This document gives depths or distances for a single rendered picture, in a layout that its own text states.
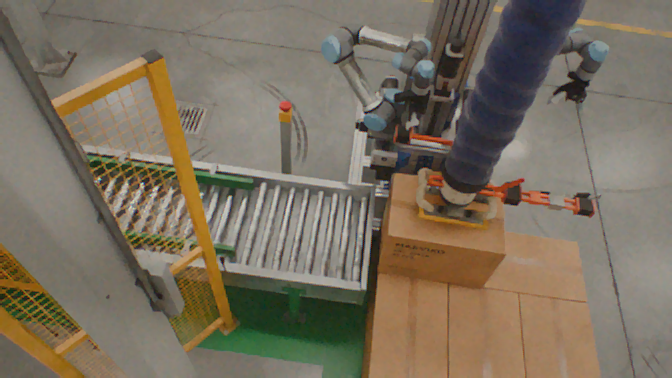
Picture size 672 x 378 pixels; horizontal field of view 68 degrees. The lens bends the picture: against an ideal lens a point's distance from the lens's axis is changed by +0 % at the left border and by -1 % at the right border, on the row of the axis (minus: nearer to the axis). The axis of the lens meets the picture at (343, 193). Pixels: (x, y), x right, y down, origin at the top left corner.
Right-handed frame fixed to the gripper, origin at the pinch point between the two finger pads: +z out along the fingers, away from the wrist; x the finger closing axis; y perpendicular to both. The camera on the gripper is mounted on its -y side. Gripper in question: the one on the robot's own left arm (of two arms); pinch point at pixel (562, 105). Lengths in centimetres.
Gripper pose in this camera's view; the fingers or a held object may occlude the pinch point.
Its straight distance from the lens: 255.1
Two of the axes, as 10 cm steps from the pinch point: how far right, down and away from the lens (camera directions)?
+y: -1.2, 8.1, -5.8
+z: -0.8, 5.8, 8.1
